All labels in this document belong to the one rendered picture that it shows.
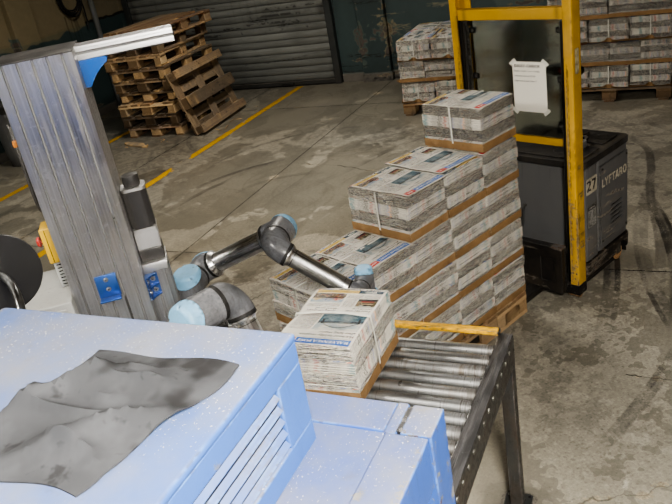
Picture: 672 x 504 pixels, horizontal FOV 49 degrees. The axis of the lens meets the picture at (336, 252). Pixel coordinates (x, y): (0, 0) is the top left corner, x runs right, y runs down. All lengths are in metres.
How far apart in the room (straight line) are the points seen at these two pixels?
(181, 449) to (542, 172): 3.74
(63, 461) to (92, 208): 1.70
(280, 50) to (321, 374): 8.69
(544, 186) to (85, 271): 2.77
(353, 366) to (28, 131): 1.27
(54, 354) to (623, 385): 3.05
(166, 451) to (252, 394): 0.14
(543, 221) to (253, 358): 3.66
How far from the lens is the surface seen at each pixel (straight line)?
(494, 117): 3.82
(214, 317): 2.22
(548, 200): 4.53
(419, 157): 3.82
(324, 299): 2.68
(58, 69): 2.50
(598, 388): 3.84
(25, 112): 2.54
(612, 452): 3.50
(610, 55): 8.08
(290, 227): 2.98
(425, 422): 1.21
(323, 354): 2.43
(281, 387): 1.09
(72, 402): 1.08
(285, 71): 10.94
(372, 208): 3.52
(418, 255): 3.51
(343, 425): 1.23
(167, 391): 1.03
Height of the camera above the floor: 2.31
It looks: 25 degrees down
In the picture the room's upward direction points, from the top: 10 degrees counter-clockwise
